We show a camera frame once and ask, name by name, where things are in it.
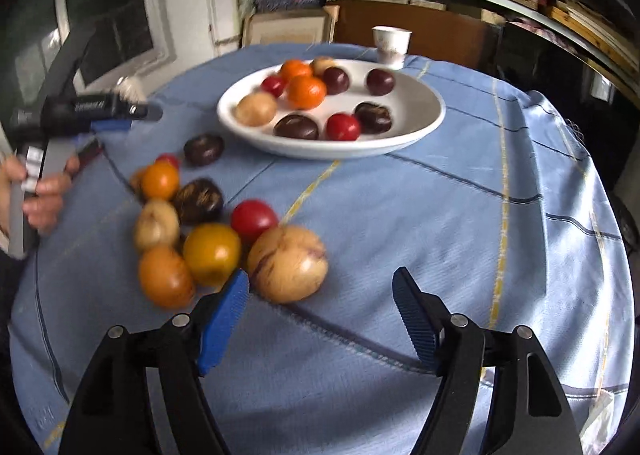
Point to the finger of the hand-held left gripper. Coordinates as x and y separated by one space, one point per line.
142 112
112 126

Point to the white paper cup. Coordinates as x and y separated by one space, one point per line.
391 46

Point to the yellow tomato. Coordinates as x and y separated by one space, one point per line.
211 255

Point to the black glass panel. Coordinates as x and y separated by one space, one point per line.
550 70

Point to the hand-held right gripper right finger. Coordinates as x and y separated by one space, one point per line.
415 320

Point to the blue checked tablecloth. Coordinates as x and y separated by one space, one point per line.
450 235

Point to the pink floral cloth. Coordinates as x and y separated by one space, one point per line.
530 27

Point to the beige picture frame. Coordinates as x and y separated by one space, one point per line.
285 30

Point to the crumpled white tissue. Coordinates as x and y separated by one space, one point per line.
597 417

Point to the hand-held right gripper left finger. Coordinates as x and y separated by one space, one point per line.
225 320

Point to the brown wooden board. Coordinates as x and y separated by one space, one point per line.
425 25

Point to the person's left hand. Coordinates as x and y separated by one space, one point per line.
52 184

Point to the purple passion fruit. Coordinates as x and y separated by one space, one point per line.
336 81
380 81

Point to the white plate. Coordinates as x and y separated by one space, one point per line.
410 100

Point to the orange tomato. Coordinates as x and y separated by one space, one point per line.
160 181
166 277

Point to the red cherry tomato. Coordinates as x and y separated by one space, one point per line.
343 127
168 161
273 85
253 220

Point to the white framed window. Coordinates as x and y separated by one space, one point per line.
110 0

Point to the mandarin orange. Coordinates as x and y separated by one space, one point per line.
306 91
295 69

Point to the white mesh net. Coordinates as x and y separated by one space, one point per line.
576 131

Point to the striped tan pepino melon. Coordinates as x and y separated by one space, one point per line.
287 265

